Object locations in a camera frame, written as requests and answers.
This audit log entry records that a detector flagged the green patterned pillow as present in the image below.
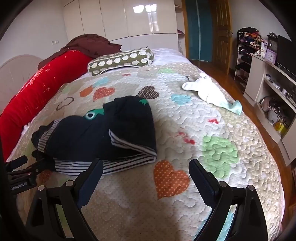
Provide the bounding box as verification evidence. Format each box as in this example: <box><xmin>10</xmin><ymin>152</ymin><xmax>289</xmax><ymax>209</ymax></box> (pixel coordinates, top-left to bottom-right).
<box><xmin>87</xmin><ymin>47</ymin><xmax>154</xmax><ymax>76</ymax></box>

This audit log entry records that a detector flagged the teal fabric closet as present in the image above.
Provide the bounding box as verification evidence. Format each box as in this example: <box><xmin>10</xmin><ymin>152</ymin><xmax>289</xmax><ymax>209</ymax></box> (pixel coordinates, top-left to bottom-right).
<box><xmin>185</xmin><ymin>0</ymin><xmax>213</xmax><ymax>62</ymax></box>

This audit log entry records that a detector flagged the wooden door frame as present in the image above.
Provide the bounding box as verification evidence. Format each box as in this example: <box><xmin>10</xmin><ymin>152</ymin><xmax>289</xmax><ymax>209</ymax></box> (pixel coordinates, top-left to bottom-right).
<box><xmin>181</xmin><ymin>0</ymin><xmax>219</xmax><ymax>63</ymax></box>

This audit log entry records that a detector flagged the dark navy pants striped lining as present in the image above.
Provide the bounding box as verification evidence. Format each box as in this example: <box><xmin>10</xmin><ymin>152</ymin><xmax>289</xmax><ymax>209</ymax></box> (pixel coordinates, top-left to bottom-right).
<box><xmin>32</xmin><ymin>96</ymin><xmax>158</xmax><ymax>175</ymax></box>

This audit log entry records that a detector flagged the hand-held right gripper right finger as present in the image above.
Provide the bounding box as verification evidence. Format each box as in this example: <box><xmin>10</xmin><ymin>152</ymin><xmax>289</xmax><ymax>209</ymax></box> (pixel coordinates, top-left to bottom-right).
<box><xmin>188</xmin><ymin>159</ymin><xmax>269</xmax><ymax>241</ymax></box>

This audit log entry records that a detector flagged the dark mantel clock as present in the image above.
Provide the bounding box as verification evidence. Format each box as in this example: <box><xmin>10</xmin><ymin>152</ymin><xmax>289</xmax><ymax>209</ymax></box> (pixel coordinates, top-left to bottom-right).
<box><xmin>267</xmin><ymin>33</ymin><xmax>279</xmax><ymax>55</ymax></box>

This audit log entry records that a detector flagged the tangle of black cables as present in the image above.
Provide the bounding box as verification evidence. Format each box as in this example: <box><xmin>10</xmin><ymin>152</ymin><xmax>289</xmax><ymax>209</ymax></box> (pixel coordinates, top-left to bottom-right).
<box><xmin>259</xmin><ymin>96</ymin><xmax>290</xmax><ymax>126</ymax></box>

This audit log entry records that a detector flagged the white shelf unit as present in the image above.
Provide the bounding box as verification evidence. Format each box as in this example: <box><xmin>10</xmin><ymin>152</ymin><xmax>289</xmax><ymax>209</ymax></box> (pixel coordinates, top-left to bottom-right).
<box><xmin>243</xmin><ymin>53</ymin><xmax>296</xmax><ymax>166</ymax></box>

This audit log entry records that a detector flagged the red bolster pillow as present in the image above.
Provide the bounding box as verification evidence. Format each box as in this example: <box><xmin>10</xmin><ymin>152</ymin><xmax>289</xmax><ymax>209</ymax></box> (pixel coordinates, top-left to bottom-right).
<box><xmin>0</xmin><ymin>50</ymin><xmax>93</xmax><ymax>161</ymax></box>

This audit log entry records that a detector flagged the purple alarm clock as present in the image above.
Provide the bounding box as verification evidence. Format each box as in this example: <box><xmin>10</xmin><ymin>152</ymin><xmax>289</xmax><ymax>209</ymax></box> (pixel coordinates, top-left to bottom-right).
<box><xmin>264</xmin><ymin>50</ymin><xmax>277</xmax><ymax>65</ymax></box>

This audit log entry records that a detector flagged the heart patterned quilt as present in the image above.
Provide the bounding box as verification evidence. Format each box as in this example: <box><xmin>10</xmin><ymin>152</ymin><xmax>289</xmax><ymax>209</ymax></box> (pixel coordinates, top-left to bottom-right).
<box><xmin>7</xmin><ymin>61</ymin><xmax>285</xmax><ymax>241</ymax></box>

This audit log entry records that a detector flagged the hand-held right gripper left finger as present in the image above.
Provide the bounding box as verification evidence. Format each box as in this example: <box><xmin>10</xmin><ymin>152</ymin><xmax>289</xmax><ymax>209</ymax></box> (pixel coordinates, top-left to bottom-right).
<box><xmin>25</xmin><ymin>158</ymin><xmax>104</xmax><ymax>241</ymax></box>

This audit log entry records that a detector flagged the white plush toy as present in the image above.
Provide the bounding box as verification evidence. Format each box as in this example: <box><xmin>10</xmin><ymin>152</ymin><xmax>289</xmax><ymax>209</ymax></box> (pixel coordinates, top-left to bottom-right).
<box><xmin>182</xmin><ymin>72</ymin><xmax>232</xmax><ymax>107</ymax></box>

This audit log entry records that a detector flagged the pile of clothes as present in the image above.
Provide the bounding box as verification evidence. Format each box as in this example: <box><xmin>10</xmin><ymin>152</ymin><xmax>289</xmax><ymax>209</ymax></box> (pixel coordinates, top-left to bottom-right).
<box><xmin>237</xmin><ymin>27</ymin><xmax>269</xmax><ymax>48</ymax></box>

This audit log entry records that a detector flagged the beige round headboard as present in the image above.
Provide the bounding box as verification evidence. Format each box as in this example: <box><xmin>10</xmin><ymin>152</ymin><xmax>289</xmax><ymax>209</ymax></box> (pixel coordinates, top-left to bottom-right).
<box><xmin>0</xmin><ymin>54</ymin><xmax>45</xmax><ymax>114</ymax></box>

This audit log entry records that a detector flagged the dark brown blanket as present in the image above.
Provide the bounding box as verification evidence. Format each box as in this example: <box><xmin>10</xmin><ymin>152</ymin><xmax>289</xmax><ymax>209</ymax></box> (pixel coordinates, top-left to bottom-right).
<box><xmin>38</xmin><ymin>34</ymin><xmax>122</xmax><ymax>69</ymax></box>

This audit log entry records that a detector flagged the glossy white wardrobe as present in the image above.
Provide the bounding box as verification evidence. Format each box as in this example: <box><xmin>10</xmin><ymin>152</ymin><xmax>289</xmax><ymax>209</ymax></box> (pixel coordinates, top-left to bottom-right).
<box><xmin>63</xmin><ymin>0</ymin><xmax>179</xmax><ymax>51</ymax></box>

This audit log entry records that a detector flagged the wooden door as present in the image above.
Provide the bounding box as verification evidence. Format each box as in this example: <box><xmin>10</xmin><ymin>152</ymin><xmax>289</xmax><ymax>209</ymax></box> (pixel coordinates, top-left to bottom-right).
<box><xmin>209</xmin><ymin>0</ymin><xmax>233</xmax><ymax>75</ymax></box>

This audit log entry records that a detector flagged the black television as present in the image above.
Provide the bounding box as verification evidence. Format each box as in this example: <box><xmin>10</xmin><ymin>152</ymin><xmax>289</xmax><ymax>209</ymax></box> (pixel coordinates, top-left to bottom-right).
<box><xmin>276</xmin><ymin>35</ymin><xmax>296</xmax><ymax>75</ymax></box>

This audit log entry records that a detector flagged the black shoe rack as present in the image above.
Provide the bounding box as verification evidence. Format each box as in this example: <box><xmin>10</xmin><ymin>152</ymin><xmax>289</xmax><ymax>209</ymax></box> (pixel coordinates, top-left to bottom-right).
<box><xmin>234</xmin><ymin>35</ymin><xmax>260</xmax><ymax>88</ymax></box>

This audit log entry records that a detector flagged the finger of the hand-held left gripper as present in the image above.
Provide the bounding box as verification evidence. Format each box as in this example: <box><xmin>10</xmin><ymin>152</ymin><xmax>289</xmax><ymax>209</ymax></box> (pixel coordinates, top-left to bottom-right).
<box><xmin>6</xmin><ymin>158</ymin><xmax>56</xmax><ymax>181</ymax></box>
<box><xmin>5</xmin><ymin>155</ymin><xmax>28</xmax><ymax>172</ymax></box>

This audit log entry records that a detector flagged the light blue cloth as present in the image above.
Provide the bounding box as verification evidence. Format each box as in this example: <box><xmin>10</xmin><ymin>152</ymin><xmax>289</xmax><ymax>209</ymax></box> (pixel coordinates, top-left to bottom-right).
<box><xmin>217</xmin><ymin>100</ymin><xmax>243</xmax><ymax>115</ymax></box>

